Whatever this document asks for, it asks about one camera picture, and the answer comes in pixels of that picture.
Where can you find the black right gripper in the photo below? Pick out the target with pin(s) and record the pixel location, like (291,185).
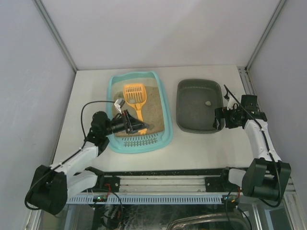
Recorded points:
(219,120)

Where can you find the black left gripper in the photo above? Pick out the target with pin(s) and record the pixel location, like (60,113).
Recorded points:
(128,121)

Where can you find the orange plastic litter scoop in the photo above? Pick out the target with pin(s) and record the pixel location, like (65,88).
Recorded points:
(136,91)

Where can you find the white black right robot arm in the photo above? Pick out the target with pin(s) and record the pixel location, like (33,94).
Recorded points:
(267,176)

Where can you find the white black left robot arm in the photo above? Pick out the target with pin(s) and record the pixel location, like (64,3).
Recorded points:
(53,185)

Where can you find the teal plastic litter box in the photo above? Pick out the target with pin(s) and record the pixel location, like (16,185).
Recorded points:
(141,143)

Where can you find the dark grey plastic bin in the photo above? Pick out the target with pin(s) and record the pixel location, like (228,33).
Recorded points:
(192,114)

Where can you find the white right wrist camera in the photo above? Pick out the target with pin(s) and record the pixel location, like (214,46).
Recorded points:
(231,101)

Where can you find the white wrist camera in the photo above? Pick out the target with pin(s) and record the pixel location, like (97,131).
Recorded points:
(118,104)
(231,101)

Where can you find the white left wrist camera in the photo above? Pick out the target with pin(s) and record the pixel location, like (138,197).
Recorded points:
(118,104)

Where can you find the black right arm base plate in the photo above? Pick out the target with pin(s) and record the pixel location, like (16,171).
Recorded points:
(218,184)

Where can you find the aluminium mounting rail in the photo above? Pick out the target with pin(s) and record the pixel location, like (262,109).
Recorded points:
(162,184)

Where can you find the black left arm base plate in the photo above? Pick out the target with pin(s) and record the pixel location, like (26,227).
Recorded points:
(108,183)

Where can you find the blue slotted cable duct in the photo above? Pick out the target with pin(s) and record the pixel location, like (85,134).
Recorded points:
(146,199)

